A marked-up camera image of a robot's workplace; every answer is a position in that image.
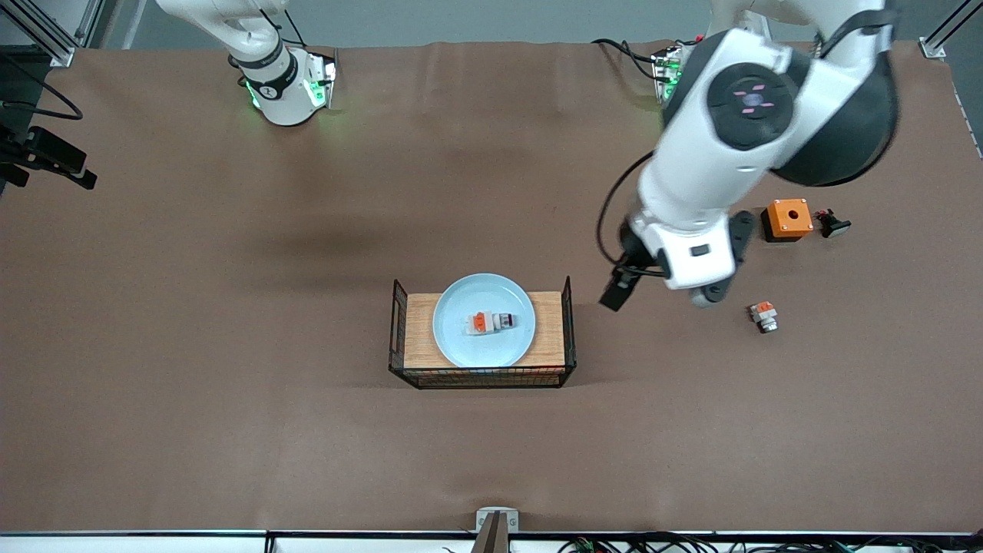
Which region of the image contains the light blue round plate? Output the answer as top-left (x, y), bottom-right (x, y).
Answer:
top-left (432, 273), bottom-right (538, 369)

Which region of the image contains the small black button part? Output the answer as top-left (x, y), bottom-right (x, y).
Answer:
top-left (815, 208), bottom-right (852, 240)

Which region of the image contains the wooden board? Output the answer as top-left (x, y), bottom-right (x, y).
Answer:
top-left (404, 291), bottom-right (568, 370)

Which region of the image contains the brown table cover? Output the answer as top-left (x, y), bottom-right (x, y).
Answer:
top-left (0, 40), bottom-right (983, 535)

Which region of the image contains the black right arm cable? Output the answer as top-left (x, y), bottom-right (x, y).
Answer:
top-left (0, 52), bottom-right (84, 122)

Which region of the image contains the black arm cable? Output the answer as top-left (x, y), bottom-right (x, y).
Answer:
top-left (0, 52), bottom-right (84, 122)
top-left (597, 150), bottom-right (655, 267)

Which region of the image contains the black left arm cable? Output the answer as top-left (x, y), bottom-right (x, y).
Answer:
top-left (597, 150), bottom-right (655, 267)

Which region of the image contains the orange button enclosure box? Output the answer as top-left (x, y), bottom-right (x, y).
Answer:
top-left (760, 199), bottom-right (814, 243)

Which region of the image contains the aluminium frame post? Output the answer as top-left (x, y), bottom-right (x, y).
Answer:
top-left (0, 0), bottom-right (104, 69)
top-left (920, 0), bottom-right (983, 59)

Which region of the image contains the black base power cable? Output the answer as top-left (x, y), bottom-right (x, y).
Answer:
top-left (591, 38), bottom-right (664, 82)

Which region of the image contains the black wire basket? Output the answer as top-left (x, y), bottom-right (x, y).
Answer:
top-left (389, 276), bottom-right (577, 390)

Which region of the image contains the black cable bundle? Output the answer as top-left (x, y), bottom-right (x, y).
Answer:
top-left (557, 533), bottom-right (983, 553)

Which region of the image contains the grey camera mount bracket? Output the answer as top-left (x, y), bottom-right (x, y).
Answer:
top-left (469, 507), bottom-right (520, 553)

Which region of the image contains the white table edge rail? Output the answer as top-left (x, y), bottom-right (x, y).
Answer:
top-left (0, 530), bottom-right (983, 553)

